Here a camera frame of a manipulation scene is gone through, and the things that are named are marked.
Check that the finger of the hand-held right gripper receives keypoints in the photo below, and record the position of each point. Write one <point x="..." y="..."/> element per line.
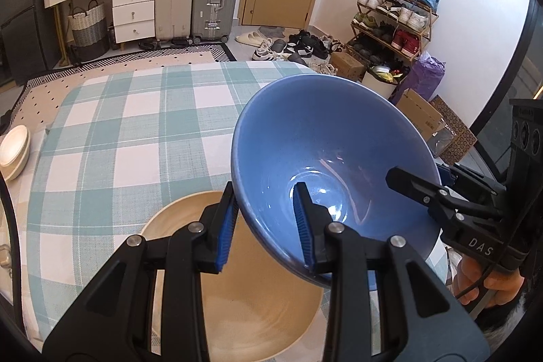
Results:
<point x="424" y="194"/>
<point x="475" y="184"/>

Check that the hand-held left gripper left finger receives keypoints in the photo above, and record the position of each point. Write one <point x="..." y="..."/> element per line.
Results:
<point x="227" y="234"/>

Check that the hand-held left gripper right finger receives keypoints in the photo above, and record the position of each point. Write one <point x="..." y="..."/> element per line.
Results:
<point x="303" y="226"/>

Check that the cream plate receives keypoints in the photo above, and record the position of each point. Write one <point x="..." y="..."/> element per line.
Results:
<point x="254" y="311"/>

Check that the blue bowl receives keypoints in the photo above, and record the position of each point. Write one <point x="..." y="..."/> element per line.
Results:
<point x="339" y="133"/>

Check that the person's right hand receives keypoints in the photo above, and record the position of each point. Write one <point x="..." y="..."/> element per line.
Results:
<point x="496" y="288"/>

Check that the patterned cardboard box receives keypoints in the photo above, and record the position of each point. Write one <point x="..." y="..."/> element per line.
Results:
<point x="456" y="133"/>

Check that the large cardboard box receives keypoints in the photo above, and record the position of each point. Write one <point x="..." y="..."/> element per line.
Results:
<point x="418" y="111"/>

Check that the purple plastic bag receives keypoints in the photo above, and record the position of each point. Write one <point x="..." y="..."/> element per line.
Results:
<point x="424" y="78"/>

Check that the white trash bin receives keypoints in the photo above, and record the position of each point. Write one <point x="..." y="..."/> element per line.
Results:
<point x="379" y="84"/>

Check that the small brown carton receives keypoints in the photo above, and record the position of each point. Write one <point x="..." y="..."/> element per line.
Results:
<point x="345" y="67"/>

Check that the scattered shoes and slippers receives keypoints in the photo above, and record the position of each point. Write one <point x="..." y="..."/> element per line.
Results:
<point x="297" y="46"/>

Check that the group of racked shoes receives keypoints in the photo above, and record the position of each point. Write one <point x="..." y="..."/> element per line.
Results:
<point x="398" y="14"/>

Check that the pale checked cloth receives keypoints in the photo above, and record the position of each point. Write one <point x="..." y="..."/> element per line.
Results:
<point x="19" y="213"/>

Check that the small cream bowl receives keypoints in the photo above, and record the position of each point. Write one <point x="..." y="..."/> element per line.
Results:
<point x="12" y="145"/>

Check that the beige suitcase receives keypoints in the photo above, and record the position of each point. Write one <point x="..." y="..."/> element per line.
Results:
<point x="174" y="1"/>

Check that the woven laundry basket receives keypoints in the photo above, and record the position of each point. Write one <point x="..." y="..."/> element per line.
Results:
<point x="88" y="31"/>

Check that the white vanity desk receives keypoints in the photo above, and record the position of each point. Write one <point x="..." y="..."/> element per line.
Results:
<point x="131" y="1"/>

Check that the grey fridge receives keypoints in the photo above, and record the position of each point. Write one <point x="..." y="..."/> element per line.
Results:
<point x="25" y="27"/>

